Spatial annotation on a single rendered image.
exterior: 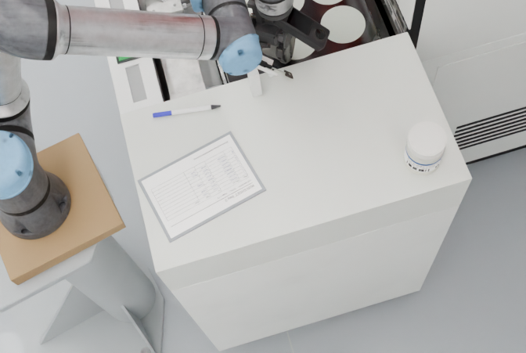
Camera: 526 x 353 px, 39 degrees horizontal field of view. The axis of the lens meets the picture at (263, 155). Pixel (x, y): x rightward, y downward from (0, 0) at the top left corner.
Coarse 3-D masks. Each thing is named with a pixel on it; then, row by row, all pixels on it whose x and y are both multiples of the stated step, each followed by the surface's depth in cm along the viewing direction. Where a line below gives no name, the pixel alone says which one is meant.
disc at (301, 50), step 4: (296, 40) 164; (296, 44) 164; (300, 44) 164; (304, 44) 164; (296, 48) 163; (300, 48) 163; (304, 48) 163; (308, 48) 163; (296, 52) 163; (300, 52) 163; (304, 52) 163; (308, 52) 163; (292, 56) 163; (296, 56) 162; (300, 56) 162; (304, 56) 162
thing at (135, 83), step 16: (96, 0) 166; (112, 0) 166; (128, 0) 165; (112, 64) 158; (128, 64) 158; (144, 64) 158; (112, 80) 157; (128, 80) 157; (144, 80) 156; (128, 96) 155; (144, 96) 155; (160, 96) 154
